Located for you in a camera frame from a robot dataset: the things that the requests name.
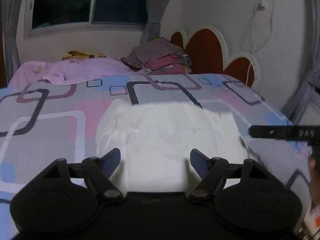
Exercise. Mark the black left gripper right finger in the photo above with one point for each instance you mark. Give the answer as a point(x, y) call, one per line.
point(211, 171)

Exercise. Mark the stack of folded clothes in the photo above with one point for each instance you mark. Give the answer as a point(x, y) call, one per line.
point(158, 57)

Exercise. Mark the dark window with frame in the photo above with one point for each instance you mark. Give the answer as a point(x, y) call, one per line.
point(47, 17)

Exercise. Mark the left grey curtain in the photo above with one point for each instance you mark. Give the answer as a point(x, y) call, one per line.
point(10, 17)

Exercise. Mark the person's hand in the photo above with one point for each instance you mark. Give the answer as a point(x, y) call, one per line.
point(314, 182)

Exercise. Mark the right grey curtain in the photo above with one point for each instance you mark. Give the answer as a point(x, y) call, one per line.
point(155, 11)

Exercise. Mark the yellow cloth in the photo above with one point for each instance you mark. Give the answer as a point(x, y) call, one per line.
point(79, 55)

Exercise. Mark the grey curtain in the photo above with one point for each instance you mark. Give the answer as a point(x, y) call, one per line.
point(155, 11)
point(10, 17)

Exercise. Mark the patterned grey pink bedsheet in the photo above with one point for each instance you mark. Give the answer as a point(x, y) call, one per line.
point(42, 122)

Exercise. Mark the red heart-shaped headboard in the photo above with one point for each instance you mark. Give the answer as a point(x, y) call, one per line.
point(209, 54)

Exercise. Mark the pink blanket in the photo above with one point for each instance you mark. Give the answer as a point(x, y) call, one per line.
point(69, 72)

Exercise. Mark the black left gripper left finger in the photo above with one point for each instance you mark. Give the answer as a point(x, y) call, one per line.
point(98, 172)

